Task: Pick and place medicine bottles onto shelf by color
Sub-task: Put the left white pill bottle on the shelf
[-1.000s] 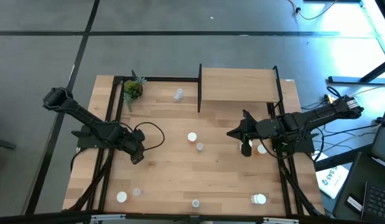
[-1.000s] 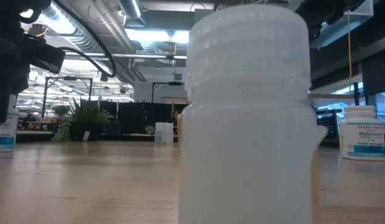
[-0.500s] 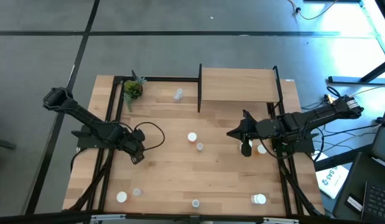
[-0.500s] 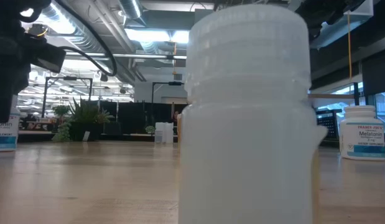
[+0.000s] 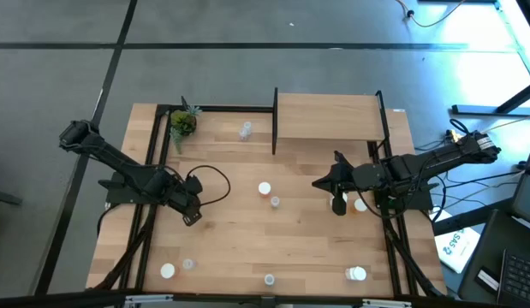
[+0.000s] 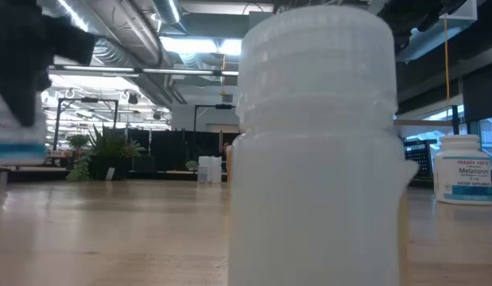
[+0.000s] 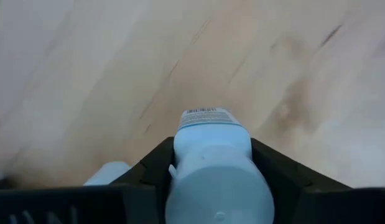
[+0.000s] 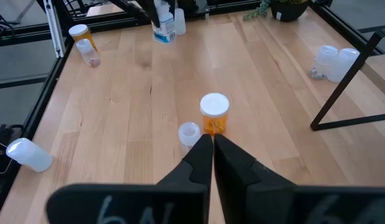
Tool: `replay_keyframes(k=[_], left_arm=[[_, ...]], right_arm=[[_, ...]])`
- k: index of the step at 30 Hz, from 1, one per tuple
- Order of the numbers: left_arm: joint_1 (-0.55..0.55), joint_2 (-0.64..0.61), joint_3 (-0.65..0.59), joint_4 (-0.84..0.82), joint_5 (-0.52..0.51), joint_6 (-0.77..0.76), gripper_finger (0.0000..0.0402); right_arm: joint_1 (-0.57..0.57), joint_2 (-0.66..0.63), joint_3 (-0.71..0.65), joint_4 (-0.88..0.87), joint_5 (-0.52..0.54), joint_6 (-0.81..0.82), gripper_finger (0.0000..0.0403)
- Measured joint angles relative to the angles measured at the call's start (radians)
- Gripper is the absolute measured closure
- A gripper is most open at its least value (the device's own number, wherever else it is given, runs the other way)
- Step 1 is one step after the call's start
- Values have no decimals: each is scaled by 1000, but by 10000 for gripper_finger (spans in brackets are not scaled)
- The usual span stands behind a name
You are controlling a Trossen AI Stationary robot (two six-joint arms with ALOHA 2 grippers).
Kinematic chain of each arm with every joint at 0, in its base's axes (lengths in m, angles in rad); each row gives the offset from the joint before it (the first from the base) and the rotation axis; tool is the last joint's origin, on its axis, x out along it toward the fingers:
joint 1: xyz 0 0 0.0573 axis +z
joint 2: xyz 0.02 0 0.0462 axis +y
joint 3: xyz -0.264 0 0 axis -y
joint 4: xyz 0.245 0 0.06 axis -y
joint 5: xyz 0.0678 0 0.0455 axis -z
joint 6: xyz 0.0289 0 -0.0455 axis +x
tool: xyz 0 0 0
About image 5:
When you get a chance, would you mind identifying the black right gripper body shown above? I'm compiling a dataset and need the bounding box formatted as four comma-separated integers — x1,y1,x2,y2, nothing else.
328,162,364,193

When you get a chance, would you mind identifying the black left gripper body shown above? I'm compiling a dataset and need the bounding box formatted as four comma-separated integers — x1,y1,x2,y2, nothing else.
168,187,202,217

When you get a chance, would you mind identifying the wooden shelf board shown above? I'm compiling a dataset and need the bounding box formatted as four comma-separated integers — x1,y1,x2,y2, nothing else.
276,92,386,142

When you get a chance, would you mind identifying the white Melatonin bottle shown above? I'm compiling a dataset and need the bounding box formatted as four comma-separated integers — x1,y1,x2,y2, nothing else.
343,265,368,282

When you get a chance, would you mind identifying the potted succulent plant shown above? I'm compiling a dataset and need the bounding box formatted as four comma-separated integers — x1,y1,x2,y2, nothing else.
168,94,204,156

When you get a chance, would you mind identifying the black rig front bar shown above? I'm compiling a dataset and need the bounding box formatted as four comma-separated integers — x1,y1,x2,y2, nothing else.
0,288,530,308

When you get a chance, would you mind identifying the white printed booklet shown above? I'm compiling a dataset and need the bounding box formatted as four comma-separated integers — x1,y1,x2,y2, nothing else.
433,207,482,275

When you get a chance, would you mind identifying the black desk crossbar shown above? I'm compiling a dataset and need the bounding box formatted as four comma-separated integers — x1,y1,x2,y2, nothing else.
433,200,516,236

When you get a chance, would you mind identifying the black desk leg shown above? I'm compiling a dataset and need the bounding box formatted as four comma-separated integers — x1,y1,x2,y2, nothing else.
451,79,530,117

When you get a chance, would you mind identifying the black side desk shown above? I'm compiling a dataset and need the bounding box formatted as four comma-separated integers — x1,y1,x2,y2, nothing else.
456,208,530,305

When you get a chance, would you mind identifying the black floor stand foot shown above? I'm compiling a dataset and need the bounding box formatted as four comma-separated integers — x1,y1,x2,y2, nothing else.
0,187,24,207

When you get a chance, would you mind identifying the dark grey monitor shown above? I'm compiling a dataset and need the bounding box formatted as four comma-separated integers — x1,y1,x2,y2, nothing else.
511,135,530,228

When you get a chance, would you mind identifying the black keyboard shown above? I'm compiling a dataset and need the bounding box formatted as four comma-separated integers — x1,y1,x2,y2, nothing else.
497,249,530,307

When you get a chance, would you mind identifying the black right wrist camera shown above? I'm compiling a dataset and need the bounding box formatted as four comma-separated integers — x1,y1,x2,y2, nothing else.
332,149,354,171

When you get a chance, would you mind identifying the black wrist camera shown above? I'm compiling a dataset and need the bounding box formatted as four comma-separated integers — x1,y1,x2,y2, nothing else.
332,149,354,171
185,174,205,194

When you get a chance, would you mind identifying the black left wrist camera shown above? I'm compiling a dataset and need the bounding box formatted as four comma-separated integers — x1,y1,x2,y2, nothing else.
185,174,205,194

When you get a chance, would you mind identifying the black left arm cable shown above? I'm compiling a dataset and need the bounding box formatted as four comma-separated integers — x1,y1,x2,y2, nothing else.
185,164,231,207

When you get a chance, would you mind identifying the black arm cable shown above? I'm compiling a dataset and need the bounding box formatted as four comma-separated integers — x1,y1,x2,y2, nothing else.
185,164,231,207
356,156,448,220

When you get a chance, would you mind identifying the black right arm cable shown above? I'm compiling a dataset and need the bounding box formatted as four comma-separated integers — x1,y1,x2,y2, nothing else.
356,156,448,220

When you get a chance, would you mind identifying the black shelf post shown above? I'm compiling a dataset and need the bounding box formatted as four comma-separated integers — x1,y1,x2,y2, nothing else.
374,89,394,153
271,86,279,156

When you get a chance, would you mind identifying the silver camera bracket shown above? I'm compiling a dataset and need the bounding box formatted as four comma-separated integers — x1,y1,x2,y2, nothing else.
123,293,175,307
360,298,414,308

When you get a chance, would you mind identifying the black table frame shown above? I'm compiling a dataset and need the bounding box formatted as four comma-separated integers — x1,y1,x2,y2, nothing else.
92,104,448,299

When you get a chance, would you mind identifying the black floor cable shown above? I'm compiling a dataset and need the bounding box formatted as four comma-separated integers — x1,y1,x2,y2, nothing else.
414,136,527,223

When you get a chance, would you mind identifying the thin cream cable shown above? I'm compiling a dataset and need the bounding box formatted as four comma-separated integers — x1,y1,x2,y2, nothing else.
480,114,530,134

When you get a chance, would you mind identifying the tan cable with black plug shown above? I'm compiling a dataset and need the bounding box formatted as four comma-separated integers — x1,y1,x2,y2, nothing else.
395,0,467,29

